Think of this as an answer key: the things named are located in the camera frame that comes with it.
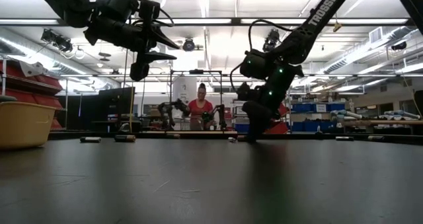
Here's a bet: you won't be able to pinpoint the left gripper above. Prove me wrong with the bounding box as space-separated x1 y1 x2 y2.
84 17 181 82

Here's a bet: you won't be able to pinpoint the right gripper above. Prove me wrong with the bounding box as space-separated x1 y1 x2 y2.
243 75 291 143

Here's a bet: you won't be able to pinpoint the slanted red bin rack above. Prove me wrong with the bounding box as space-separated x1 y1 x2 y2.
260 100 290 135

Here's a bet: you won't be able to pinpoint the white round pillar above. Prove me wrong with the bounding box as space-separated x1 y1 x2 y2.
171 75 198 122

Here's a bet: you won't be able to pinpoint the blue bins with white label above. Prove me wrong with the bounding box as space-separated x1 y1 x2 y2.
290 102 346 114

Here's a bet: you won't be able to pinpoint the long row of blue bins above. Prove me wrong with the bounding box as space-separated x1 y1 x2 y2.
290 120 338 133

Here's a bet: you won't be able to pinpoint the person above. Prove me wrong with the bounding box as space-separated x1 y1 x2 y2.
188 83 215 131

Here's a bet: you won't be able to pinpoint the black computer monitor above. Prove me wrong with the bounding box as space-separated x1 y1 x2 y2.
98 87 135 123

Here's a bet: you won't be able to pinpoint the grey material roll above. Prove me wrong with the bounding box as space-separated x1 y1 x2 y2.
379 110 422 121
330 109 364 121

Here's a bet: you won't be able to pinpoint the red bin shelving unit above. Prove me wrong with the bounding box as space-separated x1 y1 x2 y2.
0 59 67 131

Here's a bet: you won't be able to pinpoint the wooden workbench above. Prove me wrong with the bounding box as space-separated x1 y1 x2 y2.
343 119 423 126

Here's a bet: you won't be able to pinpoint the white ceiling vent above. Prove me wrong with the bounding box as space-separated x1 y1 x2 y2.
369 26 384 45

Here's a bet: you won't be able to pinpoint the yellow plastic bin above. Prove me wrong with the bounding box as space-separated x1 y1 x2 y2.
0 101 57 151

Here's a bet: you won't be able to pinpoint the black ceiling speaker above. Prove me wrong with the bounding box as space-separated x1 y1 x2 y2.
391 40 408 52

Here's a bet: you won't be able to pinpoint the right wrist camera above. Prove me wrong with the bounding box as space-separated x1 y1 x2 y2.
236 81 254 101

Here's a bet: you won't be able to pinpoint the black hanging camera with cable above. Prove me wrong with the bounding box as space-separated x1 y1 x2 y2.
262 28 281 53

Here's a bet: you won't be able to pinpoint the hanging cable with tan hook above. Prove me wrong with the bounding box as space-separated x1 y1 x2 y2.
332 12 342 33

